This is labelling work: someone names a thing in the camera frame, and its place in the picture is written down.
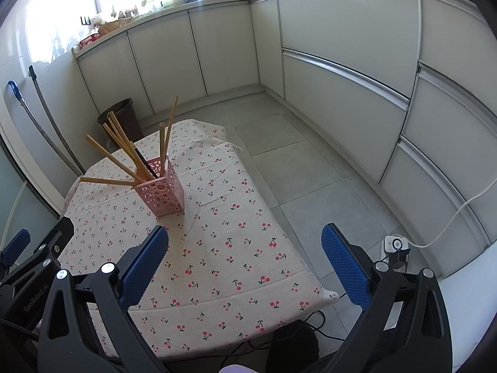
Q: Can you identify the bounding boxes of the wooden chopstick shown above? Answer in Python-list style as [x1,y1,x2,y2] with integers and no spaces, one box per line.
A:
[163,95,179,158]
[103,124,153,181]
[79,176,139,187]
[159,122,166,178]
[108,111,154,181]
[85,135,144,183]

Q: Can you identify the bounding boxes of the black chopstick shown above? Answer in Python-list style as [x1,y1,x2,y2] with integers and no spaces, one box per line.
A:
[133,146,158,178]

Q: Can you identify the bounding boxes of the white kitchen cabinets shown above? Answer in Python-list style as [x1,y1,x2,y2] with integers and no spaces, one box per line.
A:
[75,0,496,276]

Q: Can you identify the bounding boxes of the black power adapter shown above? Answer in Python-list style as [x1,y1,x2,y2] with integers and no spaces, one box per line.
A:
[388,248,410,269]

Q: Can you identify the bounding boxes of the cherry print tablecloth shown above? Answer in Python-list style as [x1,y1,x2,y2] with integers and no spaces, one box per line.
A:
[59,120,339,359]

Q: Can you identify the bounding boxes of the pink perforated utensil holder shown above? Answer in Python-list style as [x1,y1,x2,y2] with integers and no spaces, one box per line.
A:
[134,157,185,217]

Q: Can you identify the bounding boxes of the dark brown trash bin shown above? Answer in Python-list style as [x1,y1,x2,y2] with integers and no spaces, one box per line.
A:
[97,98,144,142]

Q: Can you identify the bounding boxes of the wicker basket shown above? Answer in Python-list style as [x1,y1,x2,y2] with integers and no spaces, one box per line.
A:
[98,18,131,36]

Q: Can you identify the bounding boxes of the white power cable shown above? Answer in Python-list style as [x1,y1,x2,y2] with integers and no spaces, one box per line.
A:
[407,177,497,249]

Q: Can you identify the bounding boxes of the blue handled mop pole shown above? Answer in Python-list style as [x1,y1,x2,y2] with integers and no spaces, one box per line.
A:
[7,80,83,176]

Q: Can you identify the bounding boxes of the green handled mop pole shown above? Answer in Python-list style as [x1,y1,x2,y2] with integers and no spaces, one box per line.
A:
[29,65,86,175]

